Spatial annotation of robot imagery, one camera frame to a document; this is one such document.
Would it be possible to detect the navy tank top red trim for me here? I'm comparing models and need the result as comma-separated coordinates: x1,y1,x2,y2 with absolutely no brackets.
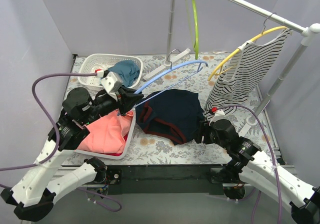
135,89,205,145

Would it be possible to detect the blue hanger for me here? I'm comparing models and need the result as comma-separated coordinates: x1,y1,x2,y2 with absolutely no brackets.
132,59,209,109

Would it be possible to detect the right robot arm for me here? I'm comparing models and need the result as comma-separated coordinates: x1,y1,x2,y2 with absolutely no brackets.
195,119,320,223

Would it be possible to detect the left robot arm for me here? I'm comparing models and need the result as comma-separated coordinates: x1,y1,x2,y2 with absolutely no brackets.
0,87,143,222

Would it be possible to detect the yellow hanger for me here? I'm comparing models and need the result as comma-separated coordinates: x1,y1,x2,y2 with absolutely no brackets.
207,21,287,81

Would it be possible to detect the striped tank top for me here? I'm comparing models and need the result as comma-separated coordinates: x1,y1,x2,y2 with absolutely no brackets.
204,28,292,119

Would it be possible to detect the green hanger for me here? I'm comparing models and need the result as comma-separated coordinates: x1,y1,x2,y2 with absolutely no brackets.
185,0,199,60

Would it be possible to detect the teal cloth in basket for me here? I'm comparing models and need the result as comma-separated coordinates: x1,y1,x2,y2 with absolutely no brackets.
108,60,140,87

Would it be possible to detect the pink cloth in basket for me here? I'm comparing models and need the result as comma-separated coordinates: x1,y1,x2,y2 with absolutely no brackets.
76,110,135,156

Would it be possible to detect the white cloth in basket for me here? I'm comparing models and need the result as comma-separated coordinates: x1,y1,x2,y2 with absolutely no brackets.
91,63,108,78

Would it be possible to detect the white plastic basket rear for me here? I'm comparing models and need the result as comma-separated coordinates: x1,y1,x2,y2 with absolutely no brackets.
79,54,143,88

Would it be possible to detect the white plastic basket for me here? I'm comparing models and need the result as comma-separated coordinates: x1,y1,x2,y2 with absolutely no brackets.
74,108,137,160
79,54,143,88

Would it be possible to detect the white plastic basket front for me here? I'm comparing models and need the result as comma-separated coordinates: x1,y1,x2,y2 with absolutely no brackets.
74,108,137,160

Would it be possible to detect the floral table mat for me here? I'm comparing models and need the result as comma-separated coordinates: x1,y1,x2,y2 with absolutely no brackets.
63,53,281,166

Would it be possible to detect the white clothes rack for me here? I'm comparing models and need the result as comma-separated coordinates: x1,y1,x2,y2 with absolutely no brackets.
143,0,320,136

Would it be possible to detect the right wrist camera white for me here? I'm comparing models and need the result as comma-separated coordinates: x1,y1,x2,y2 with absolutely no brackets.
210,107,225,123

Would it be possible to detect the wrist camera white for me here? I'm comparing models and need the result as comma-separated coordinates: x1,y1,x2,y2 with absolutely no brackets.
95,69,123,101
210,107,225,123

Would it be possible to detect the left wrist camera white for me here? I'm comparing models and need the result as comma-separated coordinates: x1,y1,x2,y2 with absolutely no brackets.
95,69,123,101

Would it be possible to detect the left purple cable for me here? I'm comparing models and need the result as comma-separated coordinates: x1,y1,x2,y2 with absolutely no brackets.
0,72,123,212

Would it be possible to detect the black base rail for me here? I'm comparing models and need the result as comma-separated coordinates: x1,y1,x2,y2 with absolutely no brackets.
77,164,253,194

